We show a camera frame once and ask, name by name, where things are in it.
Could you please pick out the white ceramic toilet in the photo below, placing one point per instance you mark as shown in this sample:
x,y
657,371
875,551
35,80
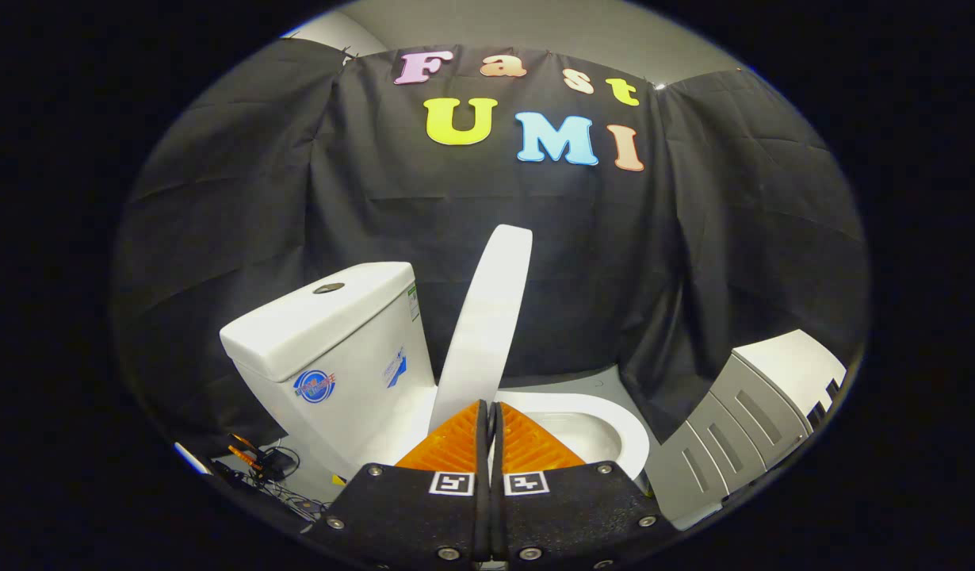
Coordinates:
x,y
345,341

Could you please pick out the white toilet lid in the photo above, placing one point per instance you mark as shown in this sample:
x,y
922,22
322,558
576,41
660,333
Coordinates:
x,y
487,317

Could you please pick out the black backdrop cloth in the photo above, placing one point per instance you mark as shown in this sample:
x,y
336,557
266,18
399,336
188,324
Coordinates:
x,y
376,214

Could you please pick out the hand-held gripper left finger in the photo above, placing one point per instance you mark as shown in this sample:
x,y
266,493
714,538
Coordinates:
x,y
408,515

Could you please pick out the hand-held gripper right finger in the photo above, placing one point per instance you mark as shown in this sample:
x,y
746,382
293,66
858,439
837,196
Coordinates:
x,y
575,515

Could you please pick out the white grey cabinet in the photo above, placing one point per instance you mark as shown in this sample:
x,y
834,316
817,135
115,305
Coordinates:
x,y
741,428

